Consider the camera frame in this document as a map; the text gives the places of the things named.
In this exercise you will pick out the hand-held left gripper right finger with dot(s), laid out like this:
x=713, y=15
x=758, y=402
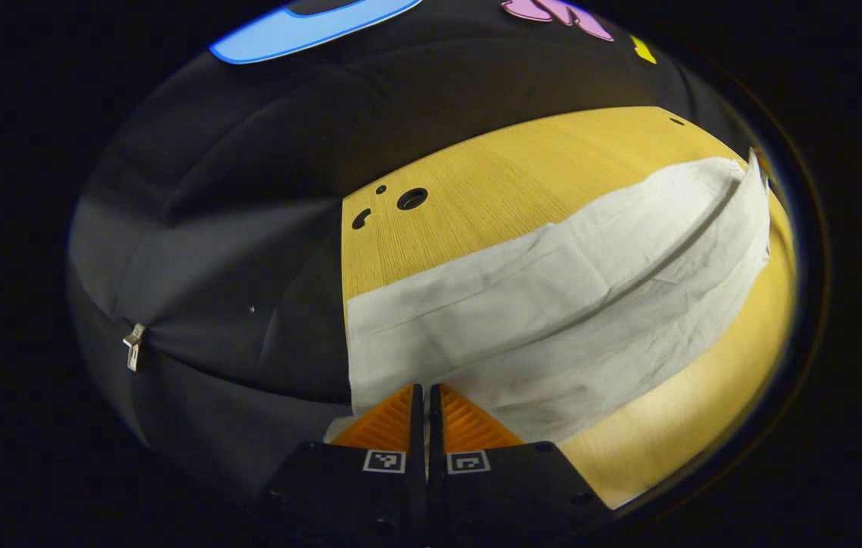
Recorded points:
x=507, y=495

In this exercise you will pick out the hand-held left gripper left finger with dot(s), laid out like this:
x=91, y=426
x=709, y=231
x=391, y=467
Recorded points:
x=354, y=495

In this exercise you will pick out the white jeans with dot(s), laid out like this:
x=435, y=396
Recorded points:
x=552, y=304

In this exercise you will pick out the black backdrop cloth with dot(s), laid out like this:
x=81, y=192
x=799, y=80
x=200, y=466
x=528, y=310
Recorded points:
x=248, y=251

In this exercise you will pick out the silver backdrop clip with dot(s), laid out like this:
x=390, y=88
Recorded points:
x=134, y=346

